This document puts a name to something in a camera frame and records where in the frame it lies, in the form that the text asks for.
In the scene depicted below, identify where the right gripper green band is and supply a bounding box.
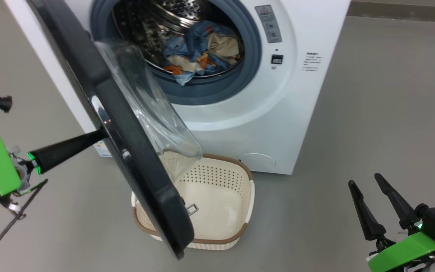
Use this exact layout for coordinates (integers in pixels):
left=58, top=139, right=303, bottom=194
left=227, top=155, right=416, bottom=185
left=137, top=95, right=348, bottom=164
left=348, top=173, right=435, bottom=272

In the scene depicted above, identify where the grey warning sticker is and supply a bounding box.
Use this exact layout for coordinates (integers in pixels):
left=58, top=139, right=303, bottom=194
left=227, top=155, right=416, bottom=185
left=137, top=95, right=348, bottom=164
left=255, top=5, right=283, bottom=44

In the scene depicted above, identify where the blue cake print garment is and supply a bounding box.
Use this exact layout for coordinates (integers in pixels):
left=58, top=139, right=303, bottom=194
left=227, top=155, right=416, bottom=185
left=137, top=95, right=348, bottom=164
left=163, top=36, right=218, bottom=87

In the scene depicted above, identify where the cream perforated laundry basket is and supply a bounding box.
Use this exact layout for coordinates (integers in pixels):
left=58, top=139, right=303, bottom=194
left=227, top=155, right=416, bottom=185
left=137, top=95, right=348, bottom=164
left=131, top=151, right=256, bottom=250

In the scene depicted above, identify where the energy label sticker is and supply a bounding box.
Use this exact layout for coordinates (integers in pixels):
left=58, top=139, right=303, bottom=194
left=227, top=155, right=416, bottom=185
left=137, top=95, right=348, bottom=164
left=94, top=139, right=113, bottom=158

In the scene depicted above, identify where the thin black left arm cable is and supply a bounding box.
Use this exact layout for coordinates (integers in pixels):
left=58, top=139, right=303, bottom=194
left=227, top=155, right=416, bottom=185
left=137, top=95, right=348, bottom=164
left=0, top=179, right=49, bottom=272

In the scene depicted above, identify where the white front-load washing machine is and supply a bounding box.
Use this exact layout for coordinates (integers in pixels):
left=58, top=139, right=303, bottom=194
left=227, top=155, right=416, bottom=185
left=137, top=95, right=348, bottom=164
left=4, top=0, right=351, bottom=175

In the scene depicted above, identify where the dark washing machine door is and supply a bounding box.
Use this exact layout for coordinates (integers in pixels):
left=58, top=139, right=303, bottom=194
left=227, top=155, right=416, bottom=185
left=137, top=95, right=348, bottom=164
left=27, top=0, right=204, bottom=260

